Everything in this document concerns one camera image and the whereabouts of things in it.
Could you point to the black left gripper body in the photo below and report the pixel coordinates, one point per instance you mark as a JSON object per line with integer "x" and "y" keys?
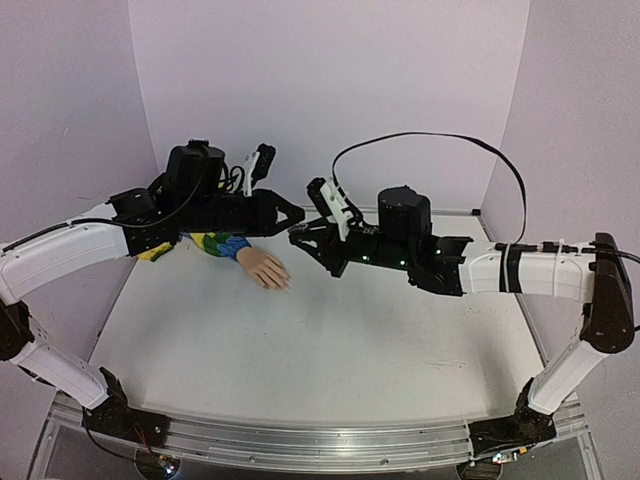
{"x": 207, "y": 214}

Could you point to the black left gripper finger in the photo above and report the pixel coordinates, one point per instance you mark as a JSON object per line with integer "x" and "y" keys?
{"x": 265, "y": 227}
{"x": 272, "y": 206}

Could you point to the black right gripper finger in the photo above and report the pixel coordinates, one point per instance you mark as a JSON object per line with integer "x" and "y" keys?
{"x": 324, "y": 251}
{"x": 322, "y": 224}

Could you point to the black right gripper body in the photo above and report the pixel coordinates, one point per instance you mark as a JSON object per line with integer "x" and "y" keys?
{"x": 341, "y": 245}

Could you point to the glitter nail polish bottle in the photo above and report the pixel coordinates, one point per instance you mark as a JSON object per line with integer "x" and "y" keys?
{"x": 298, "y": 229}

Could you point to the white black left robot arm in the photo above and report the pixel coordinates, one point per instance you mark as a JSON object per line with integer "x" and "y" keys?
{"x": 126, "y": 225}

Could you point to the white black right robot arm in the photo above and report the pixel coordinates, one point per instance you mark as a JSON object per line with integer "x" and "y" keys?
{"x": 592, "y": 274}

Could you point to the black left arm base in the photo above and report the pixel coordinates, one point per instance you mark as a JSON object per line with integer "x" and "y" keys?
{"x": 114, "y": 417}

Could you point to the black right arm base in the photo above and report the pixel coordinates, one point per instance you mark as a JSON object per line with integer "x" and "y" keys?
{"x": 524, "y": 428}

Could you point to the mannequin hand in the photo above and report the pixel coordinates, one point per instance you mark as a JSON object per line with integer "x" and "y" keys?
{"x": 266, "y": 270}

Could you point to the rainbow colored sleeve cloth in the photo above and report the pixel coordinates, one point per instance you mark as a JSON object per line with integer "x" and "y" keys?
{"x": 221, "y": 245}

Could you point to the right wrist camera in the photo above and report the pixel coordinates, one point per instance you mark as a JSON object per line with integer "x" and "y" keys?
{"x": 332, "y": 203}

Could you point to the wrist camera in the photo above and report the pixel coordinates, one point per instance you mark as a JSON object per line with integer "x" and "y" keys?
{"x": 256, "y": 167}
{"x": 332, "y": 203}

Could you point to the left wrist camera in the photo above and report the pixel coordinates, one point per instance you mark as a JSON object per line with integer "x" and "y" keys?
{"x": 256, "y": 167}

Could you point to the aluminium front rail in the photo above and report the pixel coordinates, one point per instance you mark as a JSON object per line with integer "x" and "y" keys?
{"x": 325, "y": 449}

